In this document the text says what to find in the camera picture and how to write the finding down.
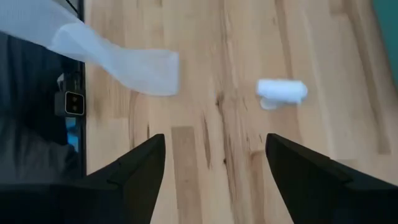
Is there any green plastic bin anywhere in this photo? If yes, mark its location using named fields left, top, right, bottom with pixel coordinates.
left=373, top=0, right=398, bottom=90

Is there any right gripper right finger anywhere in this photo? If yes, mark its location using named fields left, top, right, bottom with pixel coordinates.
left=266, top=133, right=398, bottom=224

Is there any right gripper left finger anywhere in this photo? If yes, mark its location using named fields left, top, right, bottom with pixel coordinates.
left=0, top=133, right=166, bottom=224

